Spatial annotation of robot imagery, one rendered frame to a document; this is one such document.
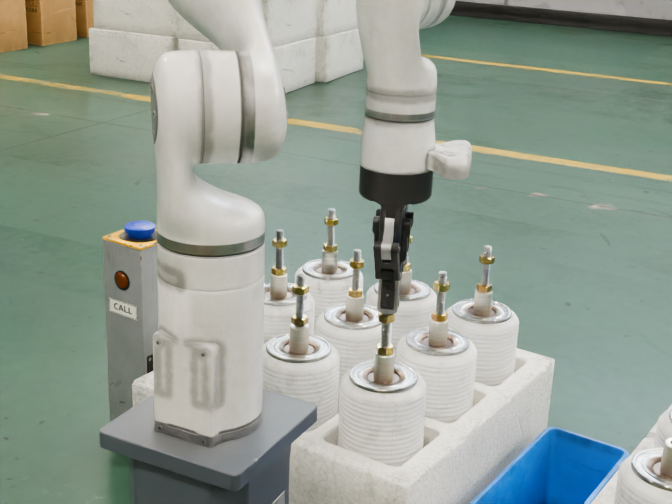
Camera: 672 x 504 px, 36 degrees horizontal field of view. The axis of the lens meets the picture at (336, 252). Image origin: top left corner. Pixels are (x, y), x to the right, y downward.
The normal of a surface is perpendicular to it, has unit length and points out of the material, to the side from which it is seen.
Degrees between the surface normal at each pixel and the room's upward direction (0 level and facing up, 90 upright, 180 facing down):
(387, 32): 107
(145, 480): 90
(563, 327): 0
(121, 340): 90
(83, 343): 0
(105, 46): 90
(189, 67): 37
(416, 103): 90
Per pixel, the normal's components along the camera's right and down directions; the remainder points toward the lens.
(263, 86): 0.36, -0.25
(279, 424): 0.04, -0.94
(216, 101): 0.21, 0.01
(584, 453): -0.55, 0.22
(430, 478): 0.83, 0.22
